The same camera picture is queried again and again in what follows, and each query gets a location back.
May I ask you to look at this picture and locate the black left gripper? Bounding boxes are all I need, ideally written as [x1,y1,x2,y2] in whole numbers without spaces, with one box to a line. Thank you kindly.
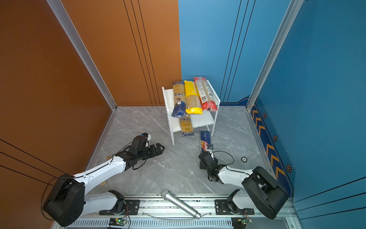
[137,142,166,162]

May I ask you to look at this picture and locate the dark blue Barilla spaghetti box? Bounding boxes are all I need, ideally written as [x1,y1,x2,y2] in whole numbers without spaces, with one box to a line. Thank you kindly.
[200,131,211,153]

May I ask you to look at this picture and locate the blue yellow spaghetti bag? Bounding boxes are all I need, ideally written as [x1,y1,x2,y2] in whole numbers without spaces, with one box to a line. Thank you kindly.
[179,114,194,137]

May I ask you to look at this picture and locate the yellow blue-top spaghetti bag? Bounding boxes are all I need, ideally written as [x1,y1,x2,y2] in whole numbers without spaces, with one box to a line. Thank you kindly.
[172,82,188,118]

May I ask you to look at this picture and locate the yellow spaghetti package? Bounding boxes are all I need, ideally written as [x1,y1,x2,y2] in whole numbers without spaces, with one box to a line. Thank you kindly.
[184,81,203,115]

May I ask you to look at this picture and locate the red spaghetti package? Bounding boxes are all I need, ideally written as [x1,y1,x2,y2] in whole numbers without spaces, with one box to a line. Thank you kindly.
[193,77,218,112]

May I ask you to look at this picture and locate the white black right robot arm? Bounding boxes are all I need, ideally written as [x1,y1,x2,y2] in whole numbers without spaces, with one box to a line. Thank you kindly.
[198,152,289,219]

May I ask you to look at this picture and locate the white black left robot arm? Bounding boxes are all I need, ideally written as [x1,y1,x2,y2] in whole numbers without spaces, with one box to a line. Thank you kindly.
[41,133,165,227]

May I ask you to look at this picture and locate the small round floor disc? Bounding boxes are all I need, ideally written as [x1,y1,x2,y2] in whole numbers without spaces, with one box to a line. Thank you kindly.
[241,157,248,163]

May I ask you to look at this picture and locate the silver microphone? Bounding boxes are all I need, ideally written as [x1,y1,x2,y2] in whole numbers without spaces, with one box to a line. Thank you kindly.
[161,189,202,219]

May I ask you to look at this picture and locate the white two-tier metal shelf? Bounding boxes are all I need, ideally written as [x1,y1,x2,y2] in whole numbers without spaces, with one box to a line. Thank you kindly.
[162,87,218,145]

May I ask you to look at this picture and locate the circuit board right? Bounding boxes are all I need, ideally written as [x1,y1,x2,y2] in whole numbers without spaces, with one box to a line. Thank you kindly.
[231,218,253,229]

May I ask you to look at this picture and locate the green circuit board left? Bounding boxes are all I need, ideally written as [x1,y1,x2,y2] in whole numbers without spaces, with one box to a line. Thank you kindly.
[108,218,128,227]

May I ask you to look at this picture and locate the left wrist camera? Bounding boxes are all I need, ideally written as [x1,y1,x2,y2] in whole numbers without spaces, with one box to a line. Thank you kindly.
[141,133,151,141]

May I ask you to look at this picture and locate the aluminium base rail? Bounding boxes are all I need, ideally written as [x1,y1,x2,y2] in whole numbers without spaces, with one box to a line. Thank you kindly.
[68,195,301,229]

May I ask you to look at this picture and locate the aluminium corner post left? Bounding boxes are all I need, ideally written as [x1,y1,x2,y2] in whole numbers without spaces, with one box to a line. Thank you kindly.
[47,0,117,111]

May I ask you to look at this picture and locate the aluminium corner post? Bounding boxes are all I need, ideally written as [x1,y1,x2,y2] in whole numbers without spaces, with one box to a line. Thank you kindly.
[246,0,304,112]
[47,0,117,111]

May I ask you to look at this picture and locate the aluminium corner post right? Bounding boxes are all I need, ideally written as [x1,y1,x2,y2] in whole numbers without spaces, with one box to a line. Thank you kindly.
[246,0,304,112]

